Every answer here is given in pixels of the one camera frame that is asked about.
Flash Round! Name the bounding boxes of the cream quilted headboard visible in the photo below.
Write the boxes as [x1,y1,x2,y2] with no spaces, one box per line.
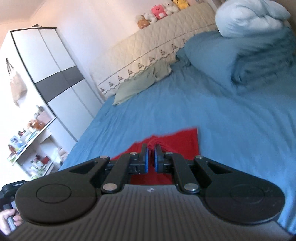
[90,3,216,99]

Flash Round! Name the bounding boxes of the light blue pillow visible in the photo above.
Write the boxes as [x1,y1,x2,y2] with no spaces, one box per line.
[215,1,291,38]

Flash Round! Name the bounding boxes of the blue bed sheet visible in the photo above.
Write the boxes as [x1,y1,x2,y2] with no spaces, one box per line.
[62,63,295,233]

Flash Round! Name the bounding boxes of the red garment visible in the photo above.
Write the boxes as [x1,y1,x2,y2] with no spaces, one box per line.
[111,128,200,185]

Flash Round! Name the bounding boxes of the beige tote bag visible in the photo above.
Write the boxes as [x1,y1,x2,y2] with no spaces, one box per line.
[6,58,28,107]

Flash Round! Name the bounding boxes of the rolled blue duvet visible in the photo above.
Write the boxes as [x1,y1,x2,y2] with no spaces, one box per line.
[176,27,295,94]

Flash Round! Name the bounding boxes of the green pillow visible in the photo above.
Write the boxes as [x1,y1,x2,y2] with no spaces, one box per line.
[113,60,171,105]

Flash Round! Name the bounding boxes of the person's left hand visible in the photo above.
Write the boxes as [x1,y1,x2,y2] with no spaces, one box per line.
[0,208,23,235]

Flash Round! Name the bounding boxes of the brown teddy bear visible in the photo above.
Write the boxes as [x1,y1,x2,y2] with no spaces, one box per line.
[135,15,150,29]

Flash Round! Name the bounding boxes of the white wardrobe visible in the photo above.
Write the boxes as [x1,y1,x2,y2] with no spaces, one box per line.
[1,27,102,143]

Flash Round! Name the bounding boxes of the white shelf unit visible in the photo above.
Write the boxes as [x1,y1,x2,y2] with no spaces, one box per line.
[11,118,76,181]

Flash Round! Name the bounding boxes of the yellow plush toy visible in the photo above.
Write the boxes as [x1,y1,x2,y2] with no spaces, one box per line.
[173,0,190,10]

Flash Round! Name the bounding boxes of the pink plush bear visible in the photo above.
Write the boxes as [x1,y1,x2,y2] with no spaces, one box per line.
[151,4,167,20]

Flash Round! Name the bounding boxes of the white plush bear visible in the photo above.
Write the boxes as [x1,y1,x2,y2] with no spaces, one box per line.
[162,1,179,16]

